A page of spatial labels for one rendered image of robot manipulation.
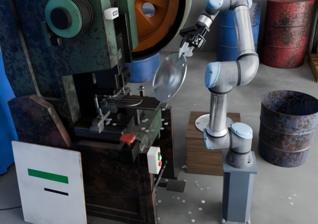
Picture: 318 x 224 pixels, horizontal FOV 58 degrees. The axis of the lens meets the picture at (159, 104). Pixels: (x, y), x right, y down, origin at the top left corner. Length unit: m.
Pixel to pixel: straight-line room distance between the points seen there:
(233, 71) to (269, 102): 1.26
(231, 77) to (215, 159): 1.01
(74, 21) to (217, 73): 0.66
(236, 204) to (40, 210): 1.24
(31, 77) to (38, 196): 0.78
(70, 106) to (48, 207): 0.71
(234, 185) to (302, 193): 0.67
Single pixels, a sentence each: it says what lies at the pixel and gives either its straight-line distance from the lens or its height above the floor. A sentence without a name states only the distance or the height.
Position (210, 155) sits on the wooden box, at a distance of 2.19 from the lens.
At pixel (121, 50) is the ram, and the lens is 1.64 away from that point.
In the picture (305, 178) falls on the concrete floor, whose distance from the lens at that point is 2.43.
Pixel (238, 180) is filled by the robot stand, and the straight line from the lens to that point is 1.75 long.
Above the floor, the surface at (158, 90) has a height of 0.85.
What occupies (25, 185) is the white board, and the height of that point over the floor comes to 0.29.
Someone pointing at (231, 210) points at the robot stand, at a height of 0.12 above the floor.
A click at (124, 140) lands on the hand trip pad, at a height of 0.76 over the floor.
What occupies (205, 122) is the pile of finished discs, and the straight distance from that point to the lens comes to 2.27.
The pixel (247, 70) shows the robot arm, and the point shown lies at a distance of 1.33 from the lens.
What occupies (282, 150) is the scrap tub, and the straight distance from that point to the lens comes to 2.38.
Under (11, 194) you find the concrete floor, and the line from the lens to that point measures 2.54.
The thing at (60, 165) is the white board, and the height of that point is 0.48.
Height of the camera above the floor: 1.55
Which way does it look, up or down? 28 degrees down
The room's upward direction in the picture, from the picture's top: 5 degrees counter-clockwise
